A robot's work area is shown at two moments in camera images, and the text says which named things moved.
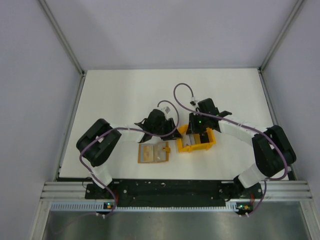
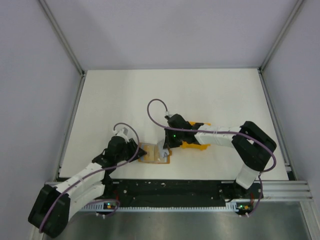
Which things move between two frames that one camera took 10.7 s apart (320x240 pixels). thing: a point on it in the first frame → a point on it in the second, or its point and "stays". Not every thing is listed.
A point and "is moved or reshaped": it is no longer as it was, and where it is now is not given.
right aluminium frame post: [297, 6] stays
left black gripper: [175, 135] → [140, 153]
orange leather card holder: [157, 152] stays
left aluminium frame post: [62, 36] stays
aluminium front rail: [62, 191] stays
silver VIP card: [188, 139] is moved or reshaped
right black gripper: [192, 128] → [169, 143]
